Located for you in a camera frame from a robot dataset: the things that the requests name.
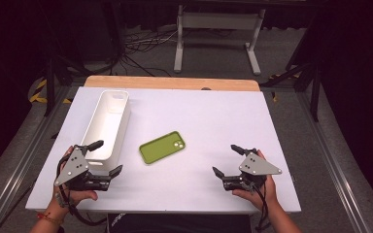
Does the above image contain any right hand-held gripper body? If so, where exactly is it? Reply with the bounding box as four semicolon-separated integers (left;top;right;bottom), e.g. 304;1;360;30
221;149;284;192

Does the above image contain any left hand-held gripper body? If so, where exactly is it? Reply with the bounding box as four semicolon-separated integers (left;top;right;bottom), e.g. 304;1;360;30
53;145;112;192

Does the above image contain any white plastic storage bin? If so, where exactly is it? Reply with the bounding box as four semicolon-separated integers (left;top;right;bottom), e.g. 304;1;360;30
80;89;132;173

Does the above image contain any green phone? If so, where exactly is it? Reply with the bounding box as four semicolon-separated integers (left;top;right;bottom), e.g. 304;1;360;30
138;130;187;165

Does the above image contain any person's right hand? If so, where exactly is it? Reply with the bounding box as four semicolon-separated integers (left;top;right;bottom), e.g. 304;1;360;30
232;149;280;212

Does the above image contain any person's left hand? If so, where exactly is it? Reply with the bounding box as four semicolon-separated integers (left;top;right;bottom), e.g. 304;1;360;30
49;145;99;214

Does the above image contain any white table board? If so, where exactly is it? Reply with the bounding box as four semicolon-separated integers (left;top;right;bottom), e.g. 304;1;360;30
24;85;302;216

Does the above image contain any person's dark clothing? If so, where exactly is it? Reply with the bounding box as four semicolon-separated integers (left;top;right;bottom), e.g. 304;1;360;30
106;212;253;233

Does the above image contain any yellow black floor tape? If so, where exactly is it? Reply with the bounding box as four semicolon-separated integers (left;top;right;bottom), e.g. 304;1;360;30
28;79;73;105

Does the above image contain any black metal stand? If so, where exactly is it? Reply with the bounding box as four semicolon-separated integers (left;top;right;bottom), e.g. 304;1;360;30
260;13;322;123
43;0;125;117

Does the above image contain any wooden table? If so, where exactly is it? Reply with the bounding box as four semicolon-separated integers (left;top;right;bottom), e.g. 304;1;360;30
84;75;261;92

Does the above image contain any white metal stand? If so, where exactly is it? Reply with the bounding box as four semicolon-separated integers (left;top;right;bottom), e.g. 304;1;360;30
173;4;266;77

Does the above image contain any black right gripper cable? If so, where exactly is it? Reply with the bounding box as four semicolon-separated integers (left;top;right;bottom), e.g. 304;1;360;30
252;183;272;231

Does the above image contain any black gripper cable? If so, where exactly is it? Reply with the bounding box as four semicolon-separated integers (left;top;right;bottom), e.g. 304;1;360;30
252;183;272;231
56;154;109;227

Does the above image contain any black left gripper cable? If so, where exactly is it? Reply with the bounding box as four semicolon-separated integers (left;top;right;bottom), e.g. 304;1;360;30
56;154;109;227

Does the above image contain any aluminium floor rail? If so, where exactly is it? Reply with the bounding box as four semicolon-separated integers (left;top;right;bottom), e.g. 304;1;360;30
0;85;74;233
295;91;373;233

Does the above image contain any red string bracelet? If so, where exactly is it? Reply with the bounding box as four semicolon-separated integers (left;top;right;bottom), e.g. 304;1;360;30
36;211;65;226

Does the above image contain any bundle of floor cables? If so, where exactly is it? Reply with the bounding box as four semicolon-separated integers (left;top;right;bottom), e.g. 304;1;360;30
122;27;180;77

